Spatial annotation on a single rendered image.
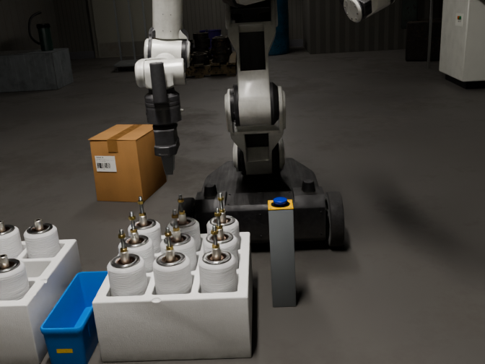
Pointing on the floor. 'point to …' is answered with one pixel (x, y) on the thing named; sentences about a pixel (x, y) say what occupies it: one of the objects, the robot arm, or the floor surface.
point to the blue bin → (73, 321)
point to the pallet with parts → (198, 64)
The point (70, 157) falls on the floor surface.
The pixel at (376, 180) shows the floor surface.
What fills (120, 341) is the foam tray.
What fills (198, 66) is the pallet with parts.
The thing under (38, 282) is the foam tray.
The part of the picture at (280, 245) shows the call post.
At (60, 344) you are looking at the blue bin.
